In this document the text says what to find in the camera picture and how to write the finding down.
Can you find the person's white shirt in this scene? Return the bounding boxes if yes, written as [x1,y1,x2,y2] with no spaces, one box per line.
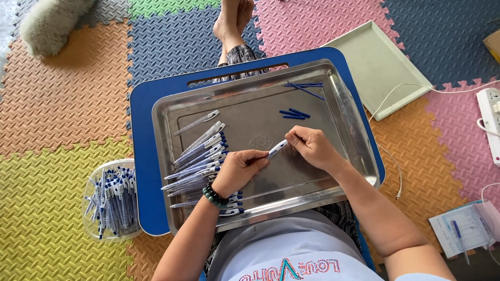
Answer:
[207,209,454,281]

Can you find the cardboard box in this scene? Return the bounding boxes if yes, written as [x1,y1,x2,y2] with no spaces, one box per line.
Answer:
[483,29,500,64]

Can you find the white cable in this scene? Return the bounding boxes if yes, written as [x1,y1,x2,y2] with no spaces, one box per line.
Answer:
[367,80,500,200]

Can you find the blue lap table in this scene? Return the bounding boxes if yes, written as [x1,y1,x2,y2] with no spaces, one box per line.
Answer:
[130,47,386,237]

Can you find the stainless steel tray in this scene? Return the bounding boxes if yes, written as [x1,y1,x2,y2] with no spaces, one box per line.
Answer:
[152,59,381,235]

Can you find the green bead bracelet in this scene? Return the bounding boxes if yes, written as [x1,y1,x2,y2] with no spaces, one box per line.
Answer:
[202,182,230,209]

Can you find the printed paper sheet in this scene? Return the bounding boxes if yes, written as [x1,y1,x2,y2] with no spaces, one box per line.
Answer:
[428,201,497,259]

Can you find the cream furry cushion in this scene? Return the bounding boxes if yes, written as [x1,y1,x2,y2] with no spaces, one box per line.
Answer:
[19,0,97,58]

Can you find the white power strip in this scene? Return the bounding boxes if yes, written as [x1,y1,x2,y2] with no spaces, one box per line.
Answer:
[476,88,500,168]

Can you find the person's right hand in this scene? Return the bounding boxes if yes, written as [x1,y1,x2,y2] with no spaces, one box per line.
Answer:
[285,126,347,175]

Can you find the clear plastic container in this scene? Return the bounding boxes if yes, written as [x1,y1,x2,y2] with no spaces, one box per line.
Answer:
[81,158,142,241]

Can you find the person's left hand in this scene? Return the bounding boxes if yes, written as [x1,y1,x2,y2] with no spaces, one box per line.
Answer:
[213,150,271,199]

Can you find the person's bare feet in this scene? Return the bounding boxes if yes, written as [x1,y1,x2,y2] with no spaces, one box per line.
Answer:
[212,0,255,65]

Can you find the blue pen with clear barrel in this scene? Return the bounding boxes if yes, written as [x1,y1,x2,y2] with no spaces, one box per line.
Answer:
[452,220,470,265]

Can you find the row of assembled pens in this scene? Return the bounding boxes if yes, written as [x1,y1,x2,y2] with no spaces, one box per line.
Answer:
[161,121,245,218]

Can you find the heap of pens in container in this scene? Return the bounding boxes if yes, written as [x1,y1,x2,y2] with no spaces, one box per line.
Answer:
[84,166,138,239]

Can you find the clear pen barrel white clip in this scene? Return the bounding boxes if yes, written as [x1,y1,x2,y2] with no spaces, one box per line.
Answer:
[174,110,220,136]

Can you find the cream plastic tray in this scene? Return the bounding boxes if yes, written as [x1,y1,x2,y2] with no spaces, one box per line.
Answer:
[320,20,433,121]

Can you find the white blue ballpoint pen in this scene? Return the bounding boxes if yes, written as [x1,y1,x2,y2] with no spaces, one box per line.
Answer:
[267,140,289,158]

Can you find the pink face mask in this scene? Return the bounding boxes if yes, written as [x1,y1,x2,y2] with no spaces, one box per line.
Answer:
[474,183,500,266]

